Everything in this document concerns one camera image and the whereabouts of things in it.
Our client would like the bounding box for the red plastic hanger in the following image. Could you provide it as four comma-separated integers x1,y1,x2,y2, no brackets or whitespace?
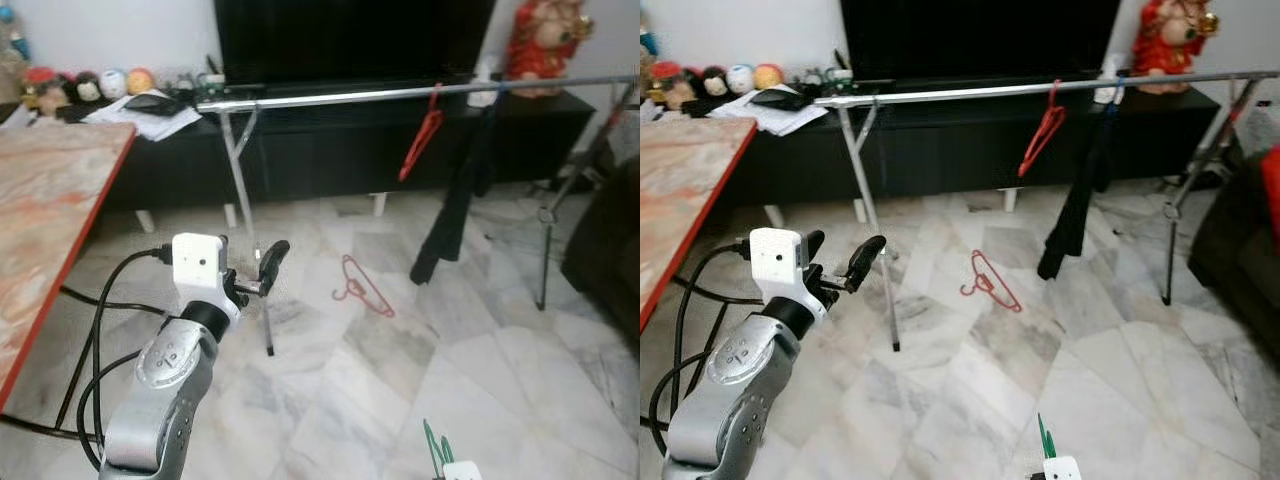
332,254,397,319
1018,80,1067,179
398,82,445,184
960,250,1024,314

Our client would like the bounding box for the black TV cabinet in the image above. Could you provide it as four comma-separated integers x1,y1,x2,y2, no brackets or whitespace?
90,85,598,233
740,85,1223,226

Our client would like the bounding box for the white paper stack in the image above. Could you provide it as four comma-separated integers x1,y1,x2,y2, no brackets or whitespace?
82,95,204,143
712,90,829,136

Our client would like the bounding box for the marble top table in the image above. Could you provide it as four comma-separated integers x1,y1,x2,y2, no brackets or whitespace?
0,122,138,411
640,118,759,331

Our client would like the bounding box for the black pouch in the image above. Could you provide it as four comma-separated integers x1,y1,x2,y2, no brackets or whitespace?
123,92,189,117
750,88,813,111

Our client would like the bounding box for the plain black garment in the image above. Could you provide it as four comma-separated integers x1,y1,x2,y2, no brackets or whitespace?
1036,80,1126,281
409,85,506,286

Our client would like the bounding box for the silver metal clothes rack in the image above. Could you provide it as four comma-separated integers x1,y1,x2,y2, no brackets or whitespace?
812,68,1280,353
195,75,641,356

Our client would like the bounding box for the dark grey fabric sofa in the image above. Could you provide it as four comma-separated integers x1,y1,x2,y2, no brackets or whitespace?
1187,140,1280,331
560,155,641,341

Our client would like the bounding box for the red capped doll figurine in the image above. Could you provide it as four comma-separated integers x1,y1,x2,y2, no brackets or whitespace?
648,62,693,111
22,67,69,113

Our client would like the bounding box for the black flat television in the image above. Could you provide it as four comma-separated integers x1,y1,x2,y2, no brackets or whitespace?
213,0,498,86
840,0,1123,83

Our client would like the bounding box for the white pink tissue box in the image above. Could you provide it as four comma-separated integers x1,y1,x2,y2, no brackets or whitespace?
1095,55,1126,104
468,60,501,106

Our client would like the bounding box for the red laughing Buddha statue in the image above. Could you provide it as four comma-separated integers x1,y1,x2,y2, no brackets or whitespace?
505,0,593,98
1132,0,1219,96

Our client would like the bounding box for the red cushion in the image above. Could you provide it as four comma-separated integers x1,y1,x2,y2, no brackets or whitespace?
1258,145,1280,246

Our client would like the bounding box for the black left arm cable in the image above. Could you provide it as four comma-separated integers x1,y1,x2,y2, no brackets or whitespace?
648,240,753,461
55,245,179,473

